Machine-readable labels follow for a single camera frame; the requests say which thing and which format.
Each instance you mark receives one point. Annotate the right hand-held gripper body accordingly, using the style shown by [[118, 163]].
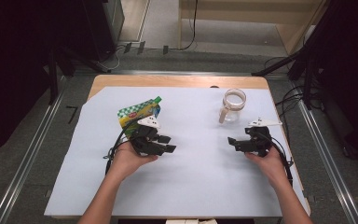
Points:
[[259, 140]]

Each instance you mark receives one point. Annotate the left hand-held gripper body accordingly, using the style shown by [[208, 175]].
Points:
[[146, 140]]

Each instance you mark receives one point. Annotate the yellow green refill pouch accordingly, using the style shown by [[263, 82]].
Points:
[[136, 113]]

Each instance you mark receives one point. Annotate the clear glass cup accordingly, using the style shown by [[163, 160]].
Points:
[[233, 105]]

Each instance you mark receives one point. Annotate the person's right hand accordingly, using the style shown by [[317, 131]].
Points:
[[270, 166]]

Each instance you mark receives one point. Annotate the person's left hand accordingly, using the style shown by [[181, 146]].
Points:
[[127, 161]]

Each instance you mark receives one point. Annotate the white paper sheet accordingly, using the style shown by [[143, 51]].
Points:
[[183, 186]]

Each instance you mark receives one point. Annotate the black metal stand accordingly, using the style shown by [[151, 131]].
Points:
[[53, 74], [304, 53]]

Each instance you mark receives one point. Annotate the dark curtain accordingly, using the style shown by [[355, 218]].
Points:
[[12, 62], [354, 77]]

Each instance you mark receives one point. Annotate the black cabinet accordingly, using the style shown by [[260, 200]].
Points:
[[102, 25]]

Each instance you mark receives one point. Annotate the light wooden shelf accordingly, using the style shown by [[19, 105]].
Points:
[[245, 12]]

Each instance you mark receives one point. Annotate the metal floor rail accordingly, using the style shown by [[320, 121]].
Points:
[[28, 158], [326, 155]]

